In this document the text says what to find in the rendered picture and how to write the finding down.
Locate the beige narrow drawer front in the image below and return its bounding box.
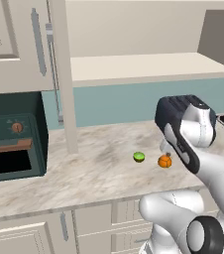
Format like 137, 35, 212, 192
73, 202, 114, 237

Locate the grey open cabinet door handle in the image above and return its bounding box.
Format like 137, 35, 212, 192
45, 22, 65, 125

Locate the orange fruit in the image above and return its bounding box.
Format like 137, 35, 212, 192
158, 154, 173, 169

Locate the beige open wall cabinet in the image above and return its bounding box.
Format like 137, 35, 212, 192
64, 0, 224, 89

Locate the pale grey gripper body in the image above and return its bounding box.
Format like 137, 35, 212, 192
160, 138, 172, 156

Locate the beige narrow base cabinet door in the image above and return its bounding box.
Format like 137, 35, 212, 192
75, 228, 117, 254

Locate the beige drawer front with handle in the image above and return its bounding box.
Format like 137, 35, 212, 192
112, 221, 156, 254

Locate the dark green oven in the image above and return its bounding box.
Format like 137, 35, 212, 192
0, 91, 50, 185

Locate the green kiwi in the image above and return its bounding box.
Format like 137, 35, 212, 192
133, 151, 147, 164

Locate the grey drawer handle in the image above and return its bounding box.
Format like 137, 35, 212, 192
133, 237, 152, 245

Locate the beige open cabinet door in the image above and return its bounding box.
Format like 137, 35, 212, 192
48, 0, 80, 155

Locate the grey wall cabinet door handle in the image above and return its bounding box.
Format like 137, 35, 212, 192
31, 8, 49, 77

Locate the brown oven knob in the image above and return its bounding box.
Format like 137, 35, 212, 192
11, 121, 25, 134

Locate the grey base cabinet door handle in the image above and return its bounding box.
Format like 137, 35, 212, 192
59, 211, 69, 242

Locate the beige closed wall cabinet door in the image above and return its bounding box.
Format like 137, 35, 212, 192
0, 0, 55, 95

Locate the brown oven door handle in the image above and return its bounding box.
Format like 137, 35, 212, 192
0, 138, 34, 155

